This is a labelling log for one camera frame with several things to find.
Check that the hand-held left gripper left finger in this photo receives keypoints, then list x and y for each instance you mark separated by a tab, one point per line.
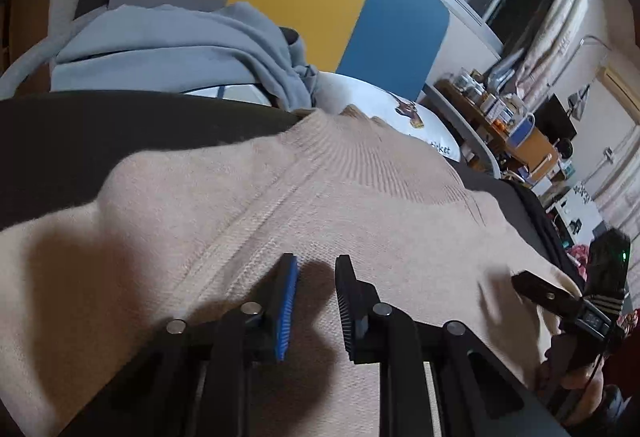
285	312

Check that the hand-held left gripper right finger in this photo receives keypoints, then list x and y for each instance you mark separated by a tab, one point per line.
345	312

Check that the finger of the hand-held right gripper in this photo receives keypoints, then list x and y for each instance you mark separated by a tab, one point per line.
542	292

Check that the beige knit sweater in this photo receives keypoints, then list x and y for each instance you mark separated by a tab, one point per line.
250	217

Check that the person's right hand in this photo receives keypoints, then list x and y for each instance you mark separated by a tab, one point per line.
577	387

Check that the pink bedspread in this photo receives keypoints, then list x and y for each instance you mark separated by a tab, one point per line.
580	257

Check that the white shelf unit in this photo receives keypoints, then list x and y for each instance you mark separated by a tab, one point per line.
575	212

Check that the beige patterned curtain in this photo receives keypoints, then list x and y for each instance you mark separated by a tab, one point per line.
555	27
625	177

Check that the black monitor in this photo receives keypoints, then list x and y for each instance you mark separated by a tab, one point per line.
555	117

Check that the grey hanging bag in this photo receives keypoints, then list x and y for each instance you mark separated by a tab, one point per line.
580	99

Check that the air conditioner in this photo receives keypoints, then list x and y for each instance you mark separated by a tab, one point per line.
620	89

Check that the wooden table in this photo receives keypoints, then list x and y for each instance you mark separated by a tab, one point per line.
465	104

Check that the white printed pillow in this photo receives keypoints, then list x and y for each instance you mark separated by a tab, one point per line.
365	102

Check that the light blue garment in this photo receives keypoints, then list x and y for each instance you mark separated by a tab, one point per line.
175	47

